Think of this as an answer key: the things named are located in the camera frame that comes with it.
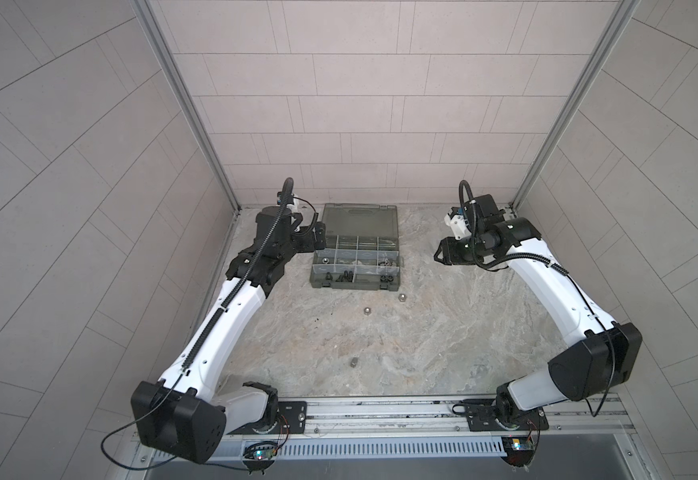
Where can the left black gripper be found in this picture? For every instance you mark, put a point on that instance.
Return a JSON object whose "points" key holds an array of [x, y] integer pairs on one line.
{"points": [[318, 242]]}

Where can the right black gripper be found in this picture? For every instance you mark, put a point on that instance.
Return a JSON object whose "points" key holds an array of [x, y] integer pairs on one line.
{"points": [[447, 248]]}

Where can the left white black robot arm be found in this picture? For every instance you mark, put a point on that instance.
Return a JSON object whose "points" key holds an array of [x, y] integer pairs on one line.
{"points": [[176, 414]]}

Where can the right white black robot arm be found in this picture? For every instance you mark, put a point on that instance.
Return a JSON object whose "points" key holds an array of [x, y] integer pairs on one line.
{"points": [[601, 353]]}

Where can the grey plastic organizer box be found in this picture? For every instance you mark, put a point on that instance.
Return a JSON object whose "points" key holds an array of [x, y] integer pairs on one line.
{"points": [[362, 248]]}

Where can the right controller board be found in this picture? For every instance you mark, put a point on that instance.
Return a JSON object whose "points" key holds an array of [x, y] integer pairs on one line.
{"points": [[519, 451]]}

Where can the controller board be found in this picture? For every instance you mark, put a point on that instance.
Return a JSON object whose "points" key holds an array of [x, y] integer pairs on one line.
{"points": [[519, 451], [260, 456]]}

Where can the left controller board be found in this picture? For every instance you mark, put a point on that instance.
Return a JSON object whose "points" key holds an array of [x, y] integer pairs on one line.
{"points": [[260, 456]]}

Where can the aluminium mounting rail frame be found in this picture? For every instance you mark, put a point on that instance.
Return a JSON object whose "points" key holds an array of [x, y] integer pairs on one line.
{"points": [[416, 427]]}

